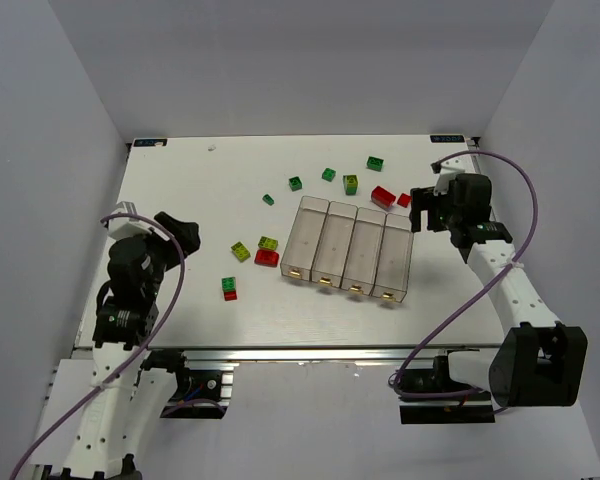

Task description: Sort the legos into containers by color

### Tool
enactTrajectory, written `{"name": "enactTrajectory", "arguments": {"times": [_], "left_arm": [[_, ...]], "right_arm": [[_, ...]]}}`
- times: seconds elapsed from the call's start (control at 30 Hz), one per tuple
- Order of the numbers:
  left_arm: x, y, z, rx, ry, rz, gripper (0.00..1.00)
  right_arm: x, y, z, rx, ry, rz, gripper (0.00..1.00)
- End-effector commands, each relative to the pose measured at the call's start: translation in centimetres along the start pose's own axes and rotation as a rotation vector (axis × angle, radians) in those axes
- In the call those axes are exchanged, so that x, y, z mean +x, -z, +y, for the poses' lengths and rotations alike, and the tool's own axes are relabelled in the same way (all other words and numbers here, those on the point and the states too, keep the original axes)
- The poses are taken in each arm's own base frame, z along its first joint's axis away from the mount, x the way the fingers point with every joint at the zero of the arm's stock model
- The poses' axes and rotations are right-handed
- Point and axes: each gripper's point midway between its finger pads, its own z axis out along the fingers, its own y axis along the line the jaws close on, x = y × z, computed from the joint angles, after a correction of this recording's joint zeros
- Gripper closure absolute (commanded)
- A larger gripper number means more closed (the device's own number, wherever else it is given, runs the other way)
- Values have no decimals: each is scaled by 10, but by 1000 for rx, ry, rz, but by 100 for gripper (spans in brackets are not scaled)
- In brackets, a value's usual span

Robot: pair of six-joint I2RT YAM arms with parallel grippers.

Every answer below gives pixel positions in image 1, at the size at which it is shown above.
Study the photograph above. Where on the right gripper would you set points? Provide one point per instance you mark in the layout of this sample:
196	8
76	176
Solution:
431	209

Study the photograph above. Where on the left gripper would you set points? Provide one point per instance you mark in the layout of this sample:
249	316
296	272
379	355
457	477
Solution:
169	239

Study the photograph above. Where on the small red lego brick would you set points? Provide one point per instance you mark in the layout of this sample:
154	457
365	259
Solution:
403	200

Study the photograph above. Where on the large red lego brick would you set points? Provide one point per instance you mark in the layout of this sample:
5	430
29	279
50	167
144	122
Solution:
382	198

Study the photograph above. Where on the yellow-green lego brick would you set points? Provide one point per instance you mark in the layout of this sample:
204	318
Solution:
267	243
240	251
350	184

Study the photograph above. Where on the red rounded lego brick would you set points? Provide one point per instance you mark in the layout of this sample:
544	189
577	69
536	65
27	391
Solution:
269	258

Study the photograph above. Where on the tiny green lego brick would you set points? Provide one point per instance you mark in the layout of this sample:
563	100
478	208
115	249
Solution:
268	199

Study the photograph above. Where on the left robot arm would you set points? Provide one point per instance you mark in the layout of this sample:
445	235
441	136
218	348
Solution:
130	385

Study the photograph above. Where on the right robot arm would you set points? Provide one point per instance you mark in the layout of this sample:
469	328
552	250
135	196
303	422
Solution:
540	361

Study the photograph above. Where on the right blue label sticker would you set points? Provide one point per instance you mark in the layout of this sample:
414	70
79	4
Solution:
446	138

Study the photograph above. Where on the blue label sticker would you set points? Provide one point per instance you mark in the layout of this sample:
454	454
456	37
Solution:
446	138
149	142

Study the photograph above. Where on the yellow-green stacked lego brick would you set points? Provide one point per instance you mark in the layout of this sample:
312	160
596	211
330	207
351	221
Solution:
350	184

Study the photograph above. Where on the clear bin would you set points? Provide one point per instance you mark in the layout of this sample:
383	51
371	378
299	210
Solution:
331	254
361	264
302	243
393	269

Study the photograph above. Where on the small green lego brick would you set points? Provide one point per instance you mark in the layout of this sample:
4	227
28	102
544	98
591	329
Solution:
328	174

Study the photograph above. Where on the left blue label sticker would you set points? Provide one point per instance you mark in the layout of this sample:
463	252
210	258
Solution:
149	142

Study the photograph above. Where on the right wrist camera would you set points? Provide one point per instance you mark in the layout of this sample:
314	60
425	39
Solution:
446	171

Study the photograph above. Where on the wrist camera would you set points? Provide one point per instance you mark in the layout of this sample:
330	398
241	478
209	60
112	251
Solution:
446	171
125	227

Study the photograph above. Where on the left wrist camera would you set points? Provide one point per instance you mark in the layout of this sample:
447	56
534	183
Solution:
125	227

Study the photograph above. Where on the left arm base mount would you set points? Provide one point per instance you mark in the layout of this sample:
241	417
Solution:
197	394

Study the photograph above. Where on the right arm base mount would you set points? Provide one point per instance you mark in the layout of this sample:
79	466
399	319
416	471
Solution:
428	396

